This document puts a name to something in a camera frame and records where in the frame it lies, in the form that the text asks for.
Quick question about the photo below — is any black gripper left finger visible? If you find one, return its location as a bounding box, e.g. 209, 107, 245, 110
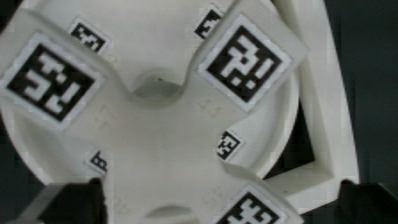
10, 177, 110, 224

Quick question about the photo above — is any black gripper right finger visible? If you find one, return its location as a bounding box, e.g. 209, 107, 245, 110
337, 180, 398, 224

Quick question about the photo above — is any white cross-shaped table base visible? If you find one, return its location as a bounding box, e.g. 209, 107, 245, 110
0, 0, 307, 224

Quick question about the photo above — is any white round table top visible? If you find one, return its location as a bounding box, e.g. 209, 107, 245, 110
0, 0, 304, 186

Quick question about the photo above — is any white cylindrical table leg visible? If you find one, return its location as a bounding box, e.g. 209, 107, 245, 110
129, 68, 183, 107

